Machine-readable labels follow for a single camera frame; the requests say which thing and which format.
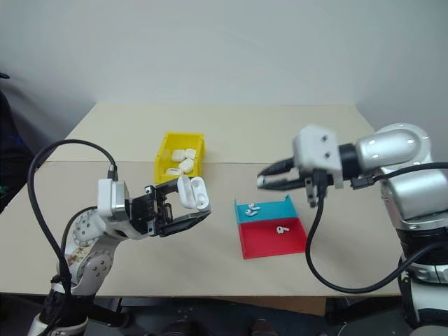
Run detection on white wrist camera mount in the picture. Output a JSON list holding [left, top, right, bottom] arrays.
[[292, 123, 344, 189], [97, 178, 133, 225]]

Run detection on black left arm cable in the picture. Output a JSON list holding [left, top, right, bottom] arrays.
[[27, 139, 120, 336]]

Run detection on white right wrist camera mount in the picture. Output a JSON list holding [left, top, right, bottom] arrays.
[[292, 123, 344, 189]]

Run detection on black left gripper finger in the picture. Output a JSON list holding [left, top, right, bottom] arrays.
[[159, 209, 214, 239], [155, 179, 181, 198]]

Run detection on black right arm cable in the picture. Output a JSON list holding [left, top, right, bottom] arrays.
[[304, 162, 448, 294]]

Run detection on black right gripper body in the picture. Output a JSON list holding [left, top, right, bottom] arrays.
[[293, 167, 334, 209]]

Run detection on blue and red tray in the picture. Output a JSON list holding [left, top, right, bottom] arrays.
[[233, 194, 309, 260]]

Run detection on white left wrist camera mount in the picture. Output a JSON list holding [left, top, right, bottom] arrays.
[[97, 178, 133, 225]]

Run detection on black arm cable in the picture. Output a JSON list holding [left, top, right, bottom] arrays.
[[304, 162, 448, 294], [27, 139, 120, 336]]

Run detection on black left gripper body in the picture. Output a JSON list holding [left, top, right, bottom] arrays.
[[129, 183, 175, 239]]

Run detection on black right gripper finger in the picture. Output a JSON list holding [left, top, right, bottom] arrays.
[[257, 156, 298, 180], [256, 176, 306, 192]]

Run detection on yellow plastic bin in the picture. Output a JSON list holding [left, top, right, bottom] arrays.
[[153, 131, 208, 186]]

